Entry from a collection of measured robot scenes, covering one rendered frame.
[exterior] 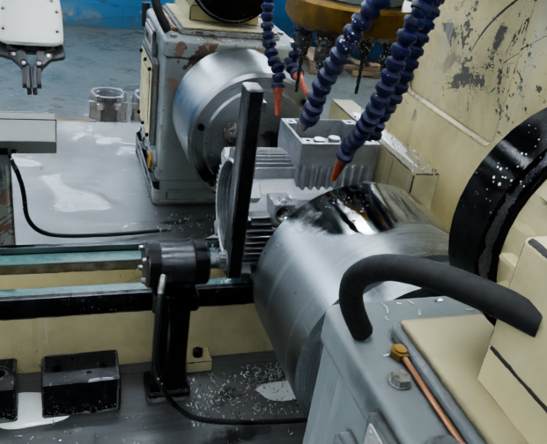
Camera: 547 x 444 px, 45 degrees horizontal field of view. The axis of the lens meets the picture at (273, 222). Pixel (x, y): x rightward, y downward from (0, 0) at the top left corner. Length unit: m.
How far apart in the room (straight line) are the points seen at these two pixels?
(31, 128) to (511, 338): 0.87
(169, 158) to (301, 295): 0.78
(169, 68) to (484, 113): 0.64
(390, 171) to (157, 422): 0.47
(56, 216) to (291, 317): 0.81
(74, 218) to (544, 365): 1.14
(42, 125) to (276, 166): 0.39
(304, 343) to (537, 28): 0.49
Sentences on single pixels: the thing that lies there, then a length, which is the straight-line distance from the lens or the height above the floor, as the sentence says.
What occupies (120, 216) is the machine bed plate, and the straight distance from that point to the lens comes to 1.41.
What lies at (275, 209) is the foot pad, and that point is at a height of 1.07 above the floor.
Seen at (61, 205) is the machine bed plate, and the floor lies 0.80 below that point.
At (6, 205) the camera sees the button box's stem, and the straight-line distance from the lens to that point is 1.18.
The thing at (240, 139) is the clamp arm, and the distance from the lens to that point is 0.79.
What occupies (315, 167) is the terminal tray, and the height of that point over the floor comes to 1.11.
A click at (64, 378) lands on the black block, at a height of 0.86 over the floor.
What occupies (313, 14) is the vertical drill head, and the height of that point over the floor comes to 1.32.
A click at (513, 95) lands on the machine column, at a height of 1.25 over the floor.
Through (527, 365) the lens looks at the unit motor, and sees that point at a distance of 0.39.
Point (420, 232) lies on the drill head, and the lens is 0.69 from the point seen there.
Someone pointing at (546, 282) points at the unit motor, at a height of 1.30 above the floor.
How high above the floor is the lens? 1.47
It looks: 28 degrees down
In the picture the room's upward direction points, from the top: 8 degrees clockwise
